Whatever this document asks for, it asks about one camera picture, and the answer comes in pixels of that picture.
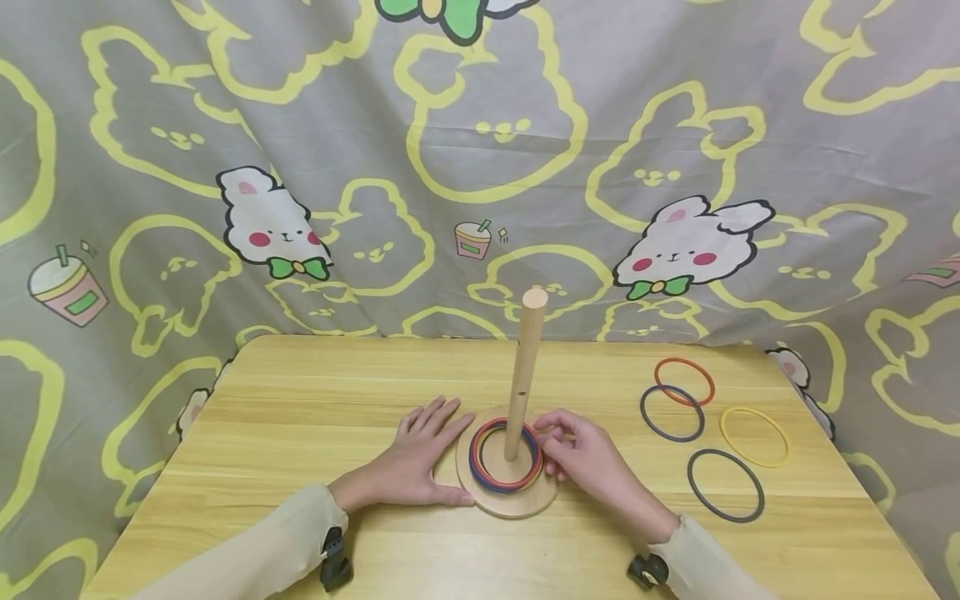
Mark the person's right hand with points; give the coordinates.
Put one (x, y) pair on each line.
(600, 471)

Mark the person's left hand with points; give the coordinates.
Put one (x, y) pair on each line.
(401, 471)

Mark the person's left little finger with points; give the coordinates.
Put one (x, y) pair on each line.
(407, 422)

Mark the person's left index finger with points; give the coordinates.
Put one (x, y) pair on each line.
(457, 435)

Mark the person's left ring finger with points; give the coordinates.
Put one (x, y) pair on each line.
(427, 414)

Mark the person's left thumb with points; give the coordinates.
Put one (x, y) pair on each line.
(454, 497)

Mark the person's right index finger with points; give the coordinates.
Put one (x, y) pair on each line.
(559, 418)

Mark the person's left middle finger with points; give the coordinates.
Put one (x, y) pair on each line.
(444, 419)

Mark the person's right fingers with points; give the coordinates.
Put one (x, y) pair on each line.
(556, 457)

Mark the person's right forearm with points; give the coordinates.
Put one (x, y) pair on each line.
(705, 567)

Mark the person's left forearm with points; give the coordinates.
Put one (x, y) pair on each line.
(262, 546)

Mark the black wrist band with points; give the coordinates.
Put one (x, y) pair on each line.
(336, 565)
(647, 572)

